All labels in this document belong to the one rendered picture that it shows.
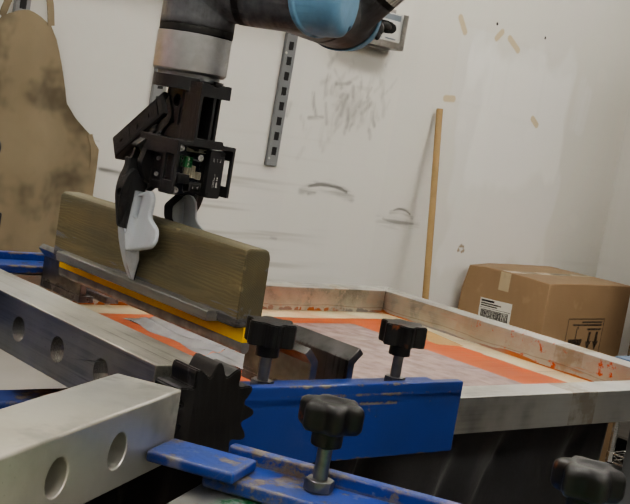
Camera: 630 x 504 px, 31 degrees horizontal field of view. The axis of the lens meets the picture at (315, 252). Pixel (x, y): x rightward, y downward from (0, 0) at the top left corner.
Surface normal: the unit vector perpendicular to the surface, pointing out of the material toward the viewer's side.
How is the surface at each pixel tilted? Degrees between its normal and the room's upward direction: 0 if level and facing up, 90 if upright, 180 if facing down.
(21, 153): 89
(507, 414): 90
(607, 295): 89
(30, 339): 90
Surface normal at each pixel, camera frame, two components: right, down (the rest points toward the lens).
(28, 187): 0.32, 0.14
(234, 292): -0.75, -0.04
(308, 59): 0.65, 0.19
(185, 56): -0.05, 0.11
